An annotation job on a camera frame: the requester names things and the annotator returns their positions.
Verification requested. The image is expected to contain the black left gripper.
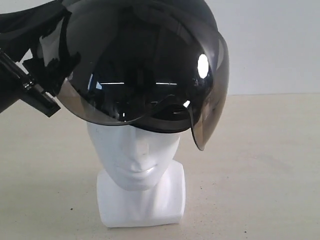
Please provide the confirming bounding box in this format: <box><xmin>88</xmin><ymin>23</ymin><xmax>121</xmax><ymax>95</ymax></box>
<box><xmin>0</xmin><ymin>49</ymin><xmax>61</xmax><ymax>118</ymax></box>

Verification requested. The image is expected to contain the black helmet with dark visor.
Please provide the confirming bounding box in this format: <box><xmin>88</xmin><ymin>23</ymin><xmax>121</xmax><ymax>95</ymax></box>
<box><xmin>0</xmin><ymin>0</ymin><xmax>230</xmax><ymax>152</ymax></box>

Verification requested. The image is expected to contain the white mannequin head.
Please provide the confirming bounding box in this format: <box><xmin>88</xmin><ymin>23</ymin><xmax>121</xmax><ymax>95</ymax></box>
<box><xmin>87</xmin><ymin>123</ymin><xmax>186</xmax><ymax>228</ymax></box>

